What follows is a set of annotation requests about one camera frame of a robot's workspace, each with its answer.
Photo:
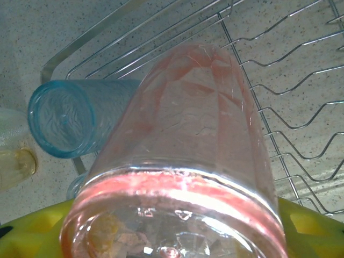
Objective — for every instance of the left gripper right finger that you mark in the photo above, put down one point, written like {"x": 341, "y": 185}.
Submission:
{"x": 314, "y": 236}

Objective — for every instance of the tall pink plastic cup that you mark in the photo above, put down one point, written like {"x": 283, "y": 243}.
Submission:
{"x": 188, "y": 139}

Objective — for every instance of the small frosted clear cup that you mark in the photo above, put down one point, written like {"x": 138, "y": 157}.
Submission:
{"x": 12, "y": 126}

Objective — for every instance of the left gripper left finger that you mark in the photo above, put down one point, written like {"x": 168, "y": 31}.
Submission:
{"x": 29, "y": 233}

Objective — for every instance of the small yellow plastic cup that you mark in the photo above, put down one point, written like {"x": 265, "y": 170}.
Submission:
{"x": 16, "y": 169}

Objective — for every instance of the tall blue plastic cup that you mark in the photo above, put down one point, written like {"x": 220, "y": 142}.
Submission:
{"x": 64, "y": 121}

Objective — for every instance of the tall clear plastic cup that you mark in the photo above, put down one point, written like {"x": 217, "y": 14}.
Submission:
{"x": 75, "y": 186}

